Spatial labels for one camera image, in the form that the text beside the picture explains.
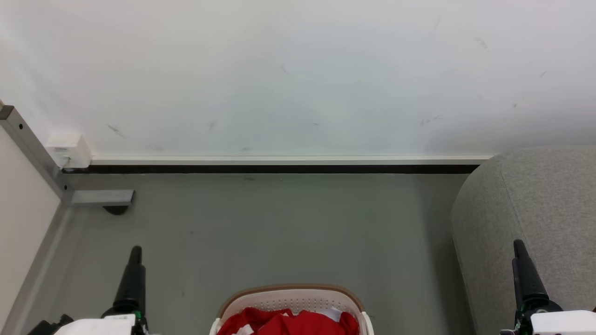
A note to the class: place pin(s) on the white wrist housing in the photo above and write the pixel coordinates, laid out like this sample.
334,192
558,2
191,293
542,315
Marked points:
100,325
563,323

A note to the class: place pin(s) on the white left wrist housing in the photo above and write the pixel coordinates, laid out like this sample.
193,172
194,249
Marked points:
100,325

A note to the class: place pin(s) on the grey fabric sofa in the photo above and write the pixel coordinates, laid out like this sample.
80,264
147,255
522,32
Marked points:
535,209

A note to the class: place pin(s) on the right gripper dark green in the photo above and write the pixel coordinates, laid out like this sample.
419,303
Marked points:
524,316

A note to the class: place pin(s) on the white partition panel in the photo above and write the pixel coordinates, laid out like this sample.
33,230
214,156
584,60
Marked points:
21,218

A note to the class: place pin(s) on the left gripper dark green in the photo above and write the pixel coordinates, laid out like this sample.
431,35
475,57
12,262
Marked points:
139,316

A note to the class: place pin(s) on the white wall socket box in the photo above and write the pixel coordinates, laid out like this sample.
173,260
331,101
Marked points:
70,149

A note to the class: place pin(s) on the white and black baseboard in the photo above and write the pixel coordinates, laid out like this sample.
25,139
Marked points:
279,164

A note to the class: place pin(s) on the white right wrist housing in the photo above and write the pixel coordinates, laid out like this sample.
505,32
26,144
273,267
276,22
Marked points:
563,323

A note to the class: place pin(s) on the black caster wheel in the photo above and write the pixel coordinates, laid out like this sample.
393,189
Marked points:
116,210

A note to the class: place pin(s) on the grey metal partition frame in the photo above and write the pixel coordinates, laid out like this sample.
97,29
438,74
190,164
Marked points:
30,142

